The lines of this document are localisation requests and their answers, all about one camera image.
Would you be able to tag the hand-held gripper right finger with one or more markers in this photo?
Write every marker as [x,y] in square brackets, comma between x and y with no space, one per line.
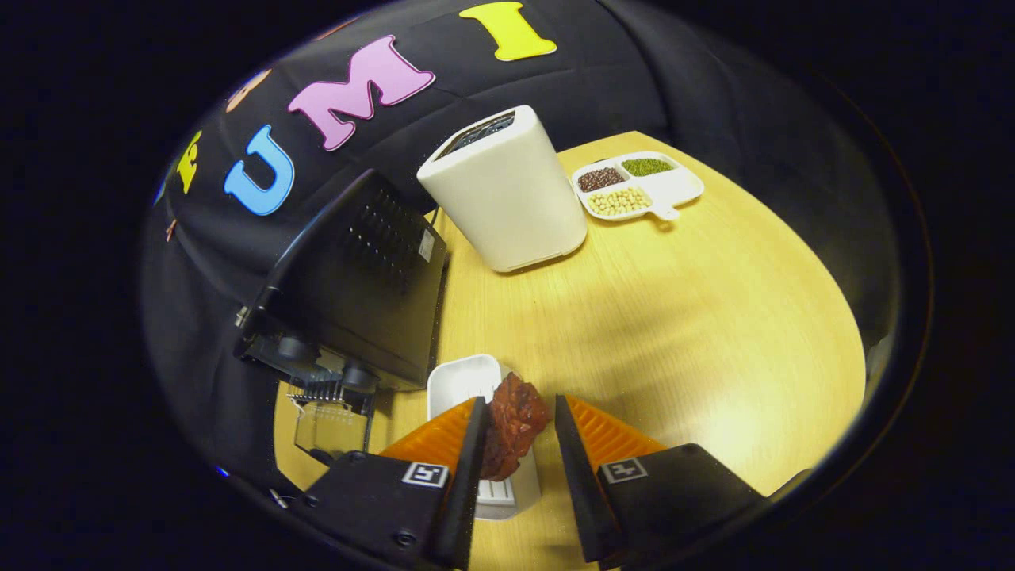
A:
[579,484]

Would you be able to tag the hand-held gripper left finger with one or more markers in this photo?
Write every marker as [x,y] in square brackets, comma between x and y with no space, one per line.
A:
[464,492]

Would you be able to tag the red meat piece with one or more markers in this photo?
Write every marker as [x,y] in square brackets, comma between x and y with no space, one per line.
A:
[511,428]

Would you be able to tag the black toaster oven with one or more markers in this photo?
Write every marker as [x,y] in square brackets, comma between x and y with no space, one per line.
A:
[357,317]

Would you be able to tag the white bread toaster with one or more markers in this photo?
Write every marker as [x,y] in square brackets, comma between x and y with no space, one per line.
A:
[507,198]

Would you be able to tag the white slotted tray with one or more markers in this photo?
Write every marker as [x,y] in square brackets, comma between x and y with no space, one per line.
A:
[464,381]

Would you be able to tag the white divided bean dish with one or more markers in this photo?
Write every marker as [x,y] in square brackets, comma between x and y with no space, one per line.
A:
[670,189]

